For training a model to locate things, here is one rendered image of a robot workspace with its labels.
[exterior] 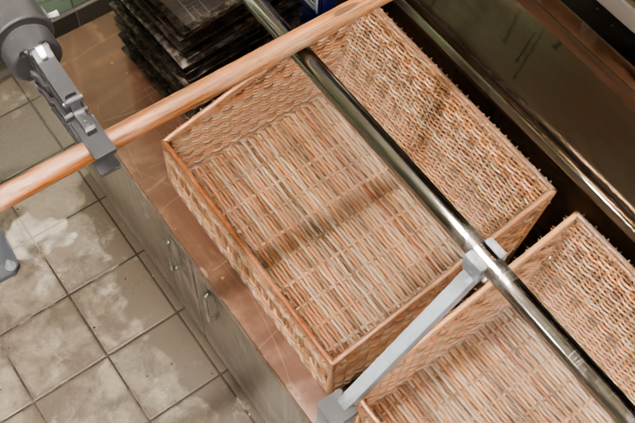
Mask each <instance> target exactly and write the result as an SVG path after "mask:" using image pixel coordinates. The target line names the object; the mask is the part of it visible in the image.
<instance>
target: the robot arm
mask: <svg viewBox="0 0 635 423"><path fill-rule="evenodd" d="M59 16H60V15H59V13H58V11H57V10H54V11H52V12H50V13H49V12H48V13H46V11H45V10H44V9H43V7H42V6H39V5H38V3H37V2H36V0H0V63H1V64H4V65H7V66H8V68H9V69H10V71H11V72H12V73H13V75H14V76H15V77H17V78H19V79H21V80H24V81H36V82H34V85H35V87H36V88H37V90H38V91H39V93H41V94H42V95H43V96H44V98H45V99H46V101H47V102H48V104H49V109H51V110H52V111H53V112H54V113H55V114H56V115H57V116H58V118H59V119H60V121H61V122H62V124H63V125H64V127H65V128H66V129H67V131H68V132H69V134H70V135H71V136H72V138H73V139H74V141H75V142H76V144H80V143H84V144H85V146H86V147H87V149H88V150H89V152H90V153H91V155H92V156H93V157H94V159H95V162H93V163H92V165H93V166H94V168H95V170H96V171H97V173H98V174H99V175H100V176H101V177H102V178H103V177H105V176H107V175H109V174H111V173H112V172H114V171H116V170H118V169H120V168H121V167H122V166H121V163H120V162H119V160H118V159H117V158H116V157H115V156H114V154H113V153H116V152H117V149H116V147H115V145H114V144H113V143H112V141H111V139H110V138H109V137H108V135H107V134H106V132H105V131H104V130H103V128H102V127H101V125H100V124H99V123H98V122H97V121H96V119H95V118H94V116H93V115H92V113H91V112H88V107H87V106H86V105H84V103H83V102H82V101H83V96H82V94H81V93H80V92H79V91H78V89H77V87H76V86H75V85H74V83H73V82H72V80H71V79H70V77H69V76H68V75H67V74H66V72H65V71H64V69H63V68H62V66H61V65H60V60H61V56H62V50H61V47H60V44H59V43H58V41H57V40H56V39H55V37H54V27H53V25H52V22H51V21H53V19H55V18H57V17H59ZM87 112H88V113H87Z"/></svg>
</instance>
